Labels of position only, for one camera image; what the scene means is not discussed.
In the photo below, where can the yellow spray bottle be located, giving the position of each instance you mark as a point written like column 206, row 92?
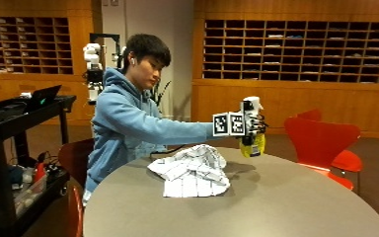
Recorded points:
column 252, row 144

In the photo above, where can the white marker cube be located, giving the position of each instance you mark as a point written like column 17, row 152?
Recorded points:
column 230, row 124

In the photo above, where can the white checked cloth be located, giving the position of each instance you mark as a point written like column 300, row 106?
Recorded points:
column 191, row 173

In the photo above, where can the wooden mailbox shelf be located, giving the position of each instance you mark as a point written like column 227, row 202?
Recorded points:
column 302, row 51
column 25, row 45

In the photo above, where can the green plant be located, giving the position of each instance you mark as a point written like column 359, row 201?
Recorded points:
column 159, row 92

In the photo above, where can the the person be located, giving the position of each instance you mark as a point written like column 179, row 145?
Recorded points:
column 130, row 118

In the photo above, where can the white earbud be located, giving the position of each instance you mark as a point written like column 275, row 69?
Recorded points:
column 132, row 61

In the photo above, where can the dark red chair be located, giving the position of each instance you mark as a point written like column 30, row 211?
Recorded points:
column 77, row 158

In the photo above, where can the black laptop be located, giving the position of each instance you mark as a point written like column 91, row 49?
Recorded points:
column 41, row 97

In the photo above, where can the black utility cart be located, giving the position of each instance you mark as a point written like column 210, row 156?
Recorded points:
column 19, row 158

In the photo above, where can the clear plastic bin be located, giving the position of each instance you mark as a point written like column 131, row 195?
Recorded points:
column 27, row 192

